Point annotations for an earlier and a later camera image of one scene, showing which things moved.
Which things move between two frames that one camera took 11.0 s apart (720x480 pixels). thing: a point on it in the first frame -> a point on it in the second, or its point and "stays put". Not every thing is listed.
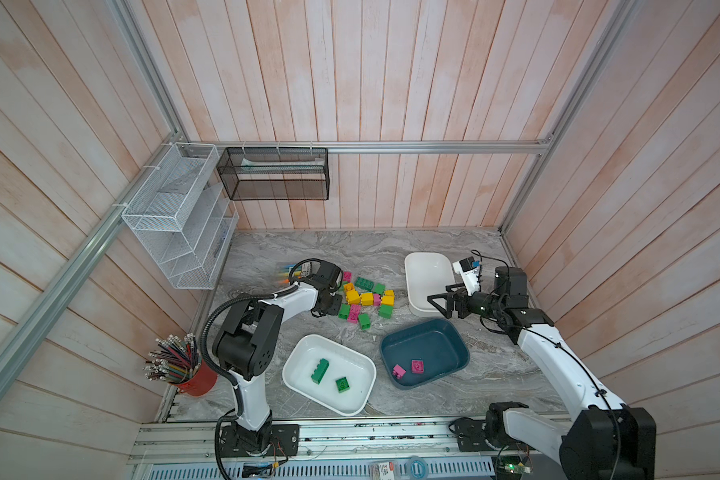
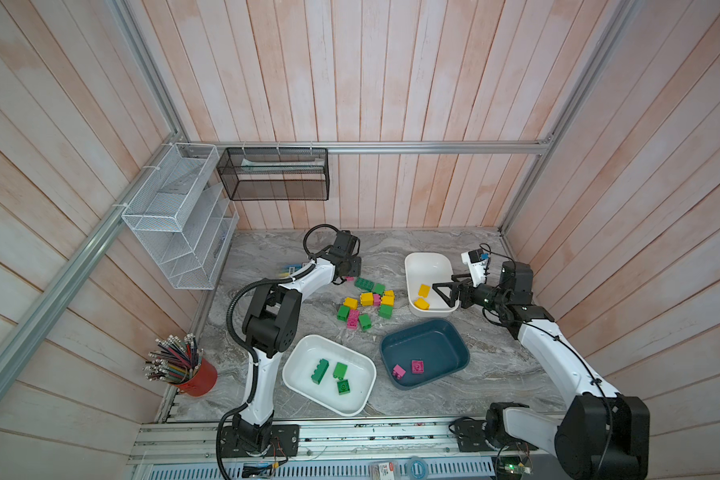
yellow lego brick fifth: (388, 298) stays put
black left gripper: (334, 309) -> (355, 266)
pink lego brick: (398, 371) stays put
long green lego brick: (320, 370) stays put
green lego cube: (344, 311) -> (340, 370)
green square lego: (342, 385) stays put
